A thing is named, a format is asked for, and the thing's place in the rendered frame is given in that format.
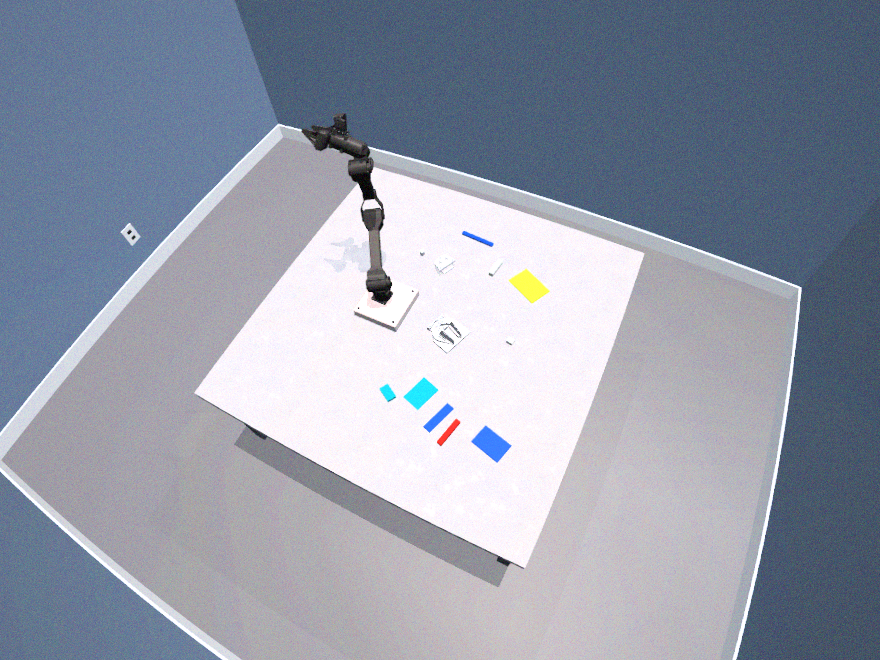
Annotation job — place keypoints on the blue flat bar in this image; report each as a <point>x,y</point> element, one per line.
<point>438,417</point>

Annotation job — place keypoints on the yellow flat plate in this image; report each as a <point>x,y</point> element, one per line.
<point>529,286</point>

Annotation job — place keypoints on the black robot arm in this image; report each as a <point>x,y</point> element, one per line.
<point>360,170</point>

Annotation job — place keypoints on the teal rectangular block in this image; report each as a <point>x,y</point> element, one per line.
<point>387,393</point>

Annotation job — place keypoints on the blue thin bar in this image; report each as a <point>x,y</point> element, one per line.
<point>478,239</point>

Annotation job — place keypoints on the blue flat square plate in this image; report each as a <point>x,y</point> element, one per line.
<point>491,444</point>

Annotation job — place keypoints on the red rectangular bar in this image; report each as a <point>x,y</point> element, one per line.
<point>448,432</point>

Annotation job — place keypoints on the cyan flat plate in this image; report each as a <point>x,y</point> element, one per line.
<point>420,393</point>

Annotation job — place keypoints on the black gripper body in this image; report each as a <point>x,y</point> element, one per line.
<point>338,142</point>

